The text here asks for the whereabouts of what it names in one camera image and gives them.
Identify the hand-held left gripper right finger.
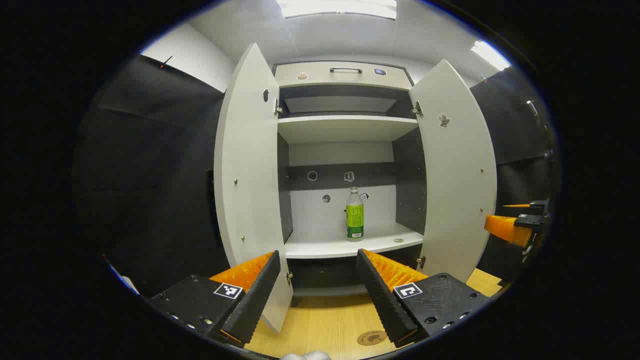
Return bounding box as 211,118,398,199
356,248,493,348

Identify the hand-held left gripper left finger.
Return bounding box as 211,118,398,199
149,250,282,349

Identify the round cork coaster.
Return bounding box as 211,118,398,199
356,330,389,347

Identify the grey cabinet door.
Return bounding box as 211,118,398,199
213,42,294,334
408,59,498,284

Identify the green drink bottle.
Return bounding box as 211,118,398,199
345,186,365,243

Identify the grey cabinet drawer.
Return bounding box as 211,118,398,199
275,61,414,91

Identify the large ceiling light panel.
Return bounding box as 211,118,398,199
276,0,398,21

